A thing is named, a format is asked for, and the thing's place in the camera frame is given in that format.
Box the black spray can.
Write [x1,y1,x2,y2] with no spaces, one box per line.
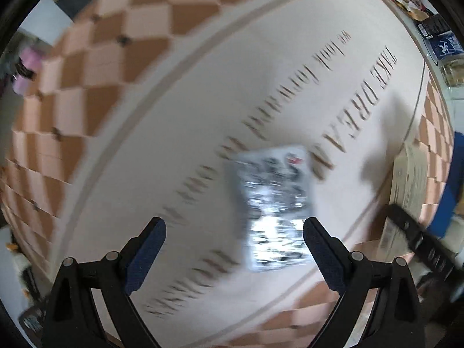
[417,14,452,39]

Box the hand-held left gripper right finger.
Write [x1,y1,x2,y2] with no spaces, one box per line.
[302,217,425,348]

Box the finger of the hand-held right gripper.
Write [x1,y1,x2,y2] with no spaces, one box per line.
[385,204,459,274]
[428,130,464,240]

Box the checkered tablecloth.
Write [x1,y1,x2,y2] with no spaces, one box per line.
[0,0,464,348]

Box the glass liquor bottle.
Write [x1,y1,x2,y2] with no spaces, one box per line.
[440,58,464,88]

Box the pink suitcase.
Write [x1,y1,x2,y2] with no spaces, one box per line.
[12,45,46,95]

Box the cream box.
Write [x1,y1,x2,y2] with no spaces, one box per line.
[379,141,431,262]

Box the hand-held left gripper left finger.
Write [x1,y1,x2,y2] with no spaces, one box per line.
[43,217,167,348]

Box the silver blister pack red label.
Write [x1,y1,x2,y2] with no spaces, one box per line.
[226,144,316,272]

